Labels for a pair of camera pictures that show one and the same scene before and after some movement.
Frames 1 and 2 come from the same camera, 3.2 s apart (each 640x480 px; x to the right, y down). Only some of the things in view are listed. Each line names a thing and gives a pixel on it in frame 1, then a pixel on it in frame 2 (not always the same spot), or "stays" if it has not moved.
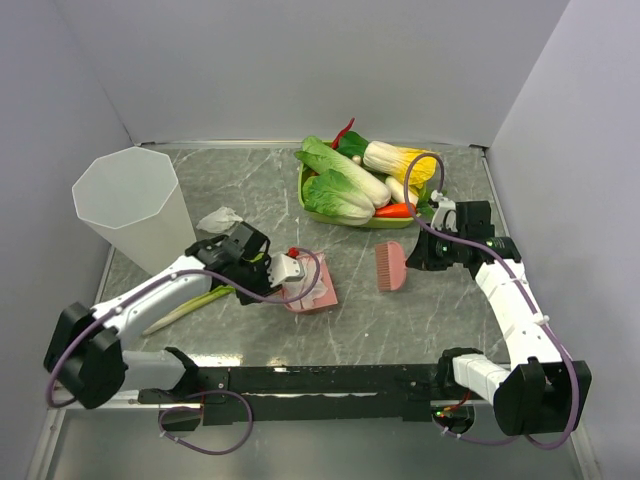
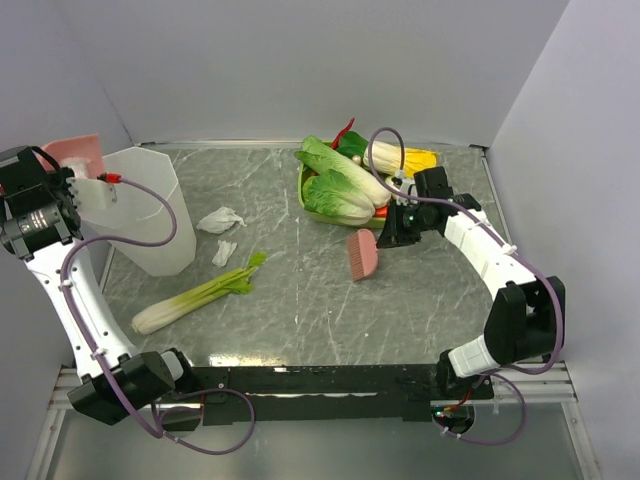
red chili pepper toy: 344,131 stays
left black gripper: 264,288 -> 59,178
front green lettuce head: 332,194 stays
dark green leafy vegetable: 352,144 stays
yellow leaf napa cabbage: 394,161 stays
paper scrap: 301,287 -> 78,165
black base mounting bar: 303,394 stays
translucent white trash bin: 132,199 stays
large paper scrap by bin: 221,220 stays
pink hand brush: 391,266 -> 363,253
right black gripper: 422,257 -> 393,236
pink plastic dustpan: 315,290 -> 84,146
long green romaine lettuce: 323,159 stays
